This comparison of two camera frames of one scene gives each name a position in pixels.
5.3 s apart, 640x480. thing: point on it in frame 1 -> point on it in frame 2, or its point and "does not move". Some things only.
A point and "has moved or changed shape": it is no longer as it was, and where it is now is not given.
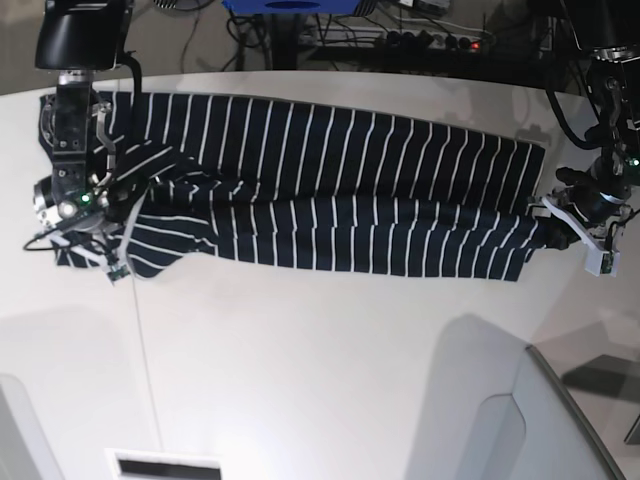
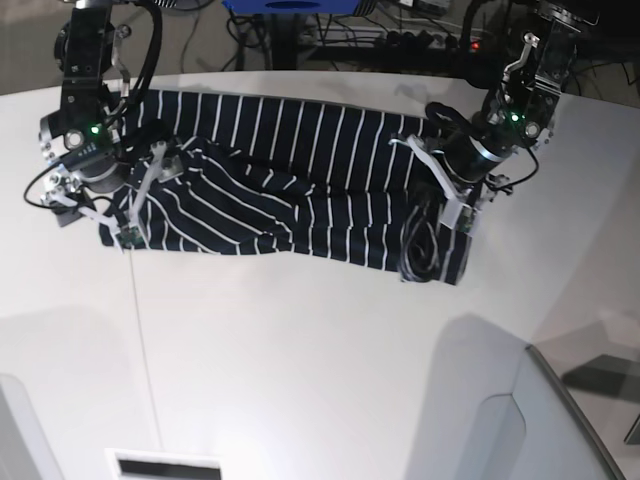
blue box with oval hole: x=292 y=7 does not move
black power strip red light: x=426 y=40 does not move
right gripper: x=596 y=194 -> x=467 y=161
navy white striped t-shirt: x=207 y=188 has moved or changed shape
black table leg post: x=284 y=41 does not move
